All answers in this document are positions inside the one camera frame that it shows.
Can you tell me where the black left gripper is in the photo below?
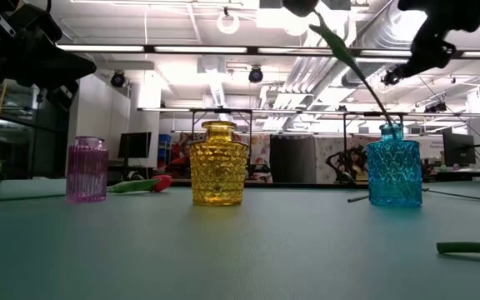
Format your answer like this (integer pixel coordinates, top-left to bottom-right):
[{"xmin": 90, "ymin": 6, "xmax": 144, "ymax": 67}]
[{"xmin": 0, "ymin": 0, "xmax": 96, "ymax": 112}]

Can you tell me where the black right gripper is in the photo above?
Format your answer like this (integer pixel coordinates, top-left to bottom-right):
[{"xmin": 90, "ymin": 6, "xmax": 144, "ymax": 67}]
[{"xmin": 397, "ymin": 0, "xmax": 480, "ymax": 78}]

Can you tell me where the dark red artificial tulip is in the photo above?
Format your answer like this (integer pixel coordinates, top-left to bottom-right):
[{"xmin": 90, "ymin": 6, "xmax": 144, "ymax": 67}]
[{"xmin": 282, "ymin": 0, "xmax": 398, "ymax": 141}]

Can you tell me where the pink ribbed glass vase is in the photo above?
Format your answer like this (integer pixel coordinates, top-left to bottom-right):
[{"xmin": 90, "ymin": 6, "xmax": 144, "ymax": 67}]
[{"xmin": 65, "ymin": 135, "xmax": 110, "ymax": 204}]

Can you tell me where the blue textured glass vase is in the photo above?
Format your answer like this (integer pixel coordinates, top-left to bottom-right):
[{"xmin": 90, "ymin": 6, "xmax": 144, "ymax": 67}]
[{"xmin": 366, "ymin": 122, "xmax": 423, "ymax": 208}]

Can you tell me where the yellow textured glass vase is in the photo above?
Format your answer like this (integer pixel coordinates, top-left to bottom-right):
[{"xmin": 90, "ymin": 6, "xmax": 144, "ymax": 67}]
[{"xmin": 188, "ymin": 120, "xmax": 249, "ymax": 207}]

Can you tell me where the black ceiling spotlight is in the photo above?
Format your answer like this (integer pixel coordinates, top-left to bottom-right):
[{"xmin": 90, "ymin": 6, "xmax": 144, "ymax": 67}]
[
  {"xmin": 247, "ymin": 65, "xmax": 264, "ymax": 84},
  {"xmin": 380, "ymin": 66, "xmax": 406, "ymax": 87},
  {"xmin": 109, "ymin": 70, "xmax": 127, "ymax": 88},
  {"xmin": 423, "ymin": 102, "xmax": 448, "ymax": 114}
]

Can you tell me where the black computer monitor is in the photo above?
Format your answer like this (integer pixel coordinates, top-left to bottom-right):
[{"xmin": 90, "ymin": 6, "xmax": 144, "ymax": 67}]
[
  {"xmin": 442, "ymin": 132, "xmax": 477, "ymax": 167},
  {"xmin": 117, "ymin": 132, "xmax": 153, "ymax": 159}
]

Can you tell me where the person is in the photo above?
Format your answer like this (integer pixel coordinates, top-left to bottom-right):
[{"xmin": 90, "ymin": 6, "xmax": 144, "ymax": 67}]
[
  {"xmin": 165, "ymin": 141, "xmax": 192, "ymax": 179},
  {"xmin": 346, "ymin": 147, "xmax": 369, "ymax": 183}
]

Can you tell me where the long LED light bar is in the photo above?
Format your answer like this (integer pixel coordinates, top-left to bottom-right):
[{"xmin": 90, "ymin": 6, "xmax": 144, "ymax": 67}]
[
  {"xmin": 54, "ymin": 42, "xmax": 480, "ymax": 59},
  {"xmin": 136, "ymin": 106, "xmax": 480, "ymax": 118}
]

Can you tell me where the blue storage bin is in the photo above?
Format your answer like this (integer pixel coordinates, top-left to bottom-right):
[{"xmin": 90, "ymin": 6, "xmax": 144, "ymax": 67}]
[{"xmin": 157, "ymin": 133, "xmax": 173, "ymax": 168}]

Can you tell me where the floral patterned curtain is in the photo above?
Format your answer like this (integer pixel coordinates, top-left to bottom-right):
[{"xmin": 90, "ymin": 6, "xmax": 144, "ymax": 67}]
[
  {"xmin": 315, "ymin": 136, "xmax": 369, "ymax": 184},
  {"xmin": 248, "ymin": 133, "xmax": 273, "ymax": 183}
]

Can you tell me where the black partition panel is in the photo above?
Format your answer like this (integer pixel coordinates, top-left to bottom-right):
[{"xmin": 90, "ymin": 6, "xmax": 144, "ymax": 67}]
[{"xmin": 269, "ymin": 133, "xmax": 317, "ymax": 184}]

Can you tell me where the green table mat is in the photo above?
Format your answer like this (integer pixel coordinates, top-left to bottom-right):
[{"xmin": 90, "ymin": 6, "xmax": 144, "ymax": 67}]
[{"xmin": 0, "ymin": 177, "xmax": 480, "ymax": 300}]

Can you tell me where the silver ceiling air duct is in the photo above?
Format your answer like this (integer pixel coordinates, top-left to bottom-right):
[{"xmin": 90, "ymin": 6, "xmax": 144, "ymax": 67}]
[{"xmin": 343, "ymin": 0, "xmax": 428, "ymax": 87}]

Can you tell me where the white ceiling ring fixture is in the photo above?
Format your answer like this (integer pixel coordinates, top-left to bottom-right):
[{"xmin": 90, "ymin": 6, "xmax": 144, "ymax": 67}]
[{"xmin": 216, "ymin": 11, "xmax": 241, "ymax": 35}]

